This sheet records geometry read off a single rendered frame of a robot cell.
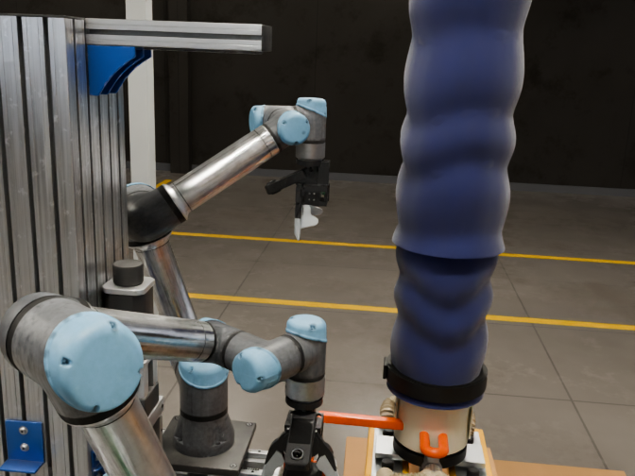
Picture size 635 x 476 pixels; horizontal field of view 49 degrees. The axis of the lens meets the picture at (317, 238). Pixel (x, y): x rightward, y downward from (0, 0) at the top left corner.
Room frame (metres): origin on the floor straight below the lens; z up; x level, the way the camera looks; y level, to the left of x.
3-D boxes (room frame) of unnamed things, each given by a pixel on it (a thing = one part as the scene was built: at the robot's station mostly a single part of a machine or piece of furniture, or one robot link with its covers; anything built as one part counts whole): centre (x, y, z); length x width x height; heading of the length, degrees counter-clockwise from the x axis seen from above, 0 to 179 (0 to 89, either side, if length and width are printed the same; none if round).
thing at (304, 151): (1.78, 0.03, 1.74); 0.08 x 0.08 x 0.05
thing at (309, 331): (1.20, 0.02, 1.45); 0.09 x 0.08 x 0.11; 140
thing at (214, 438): (1.55, 0.26, 1.09); 0.15 x 0.15 x 0.10
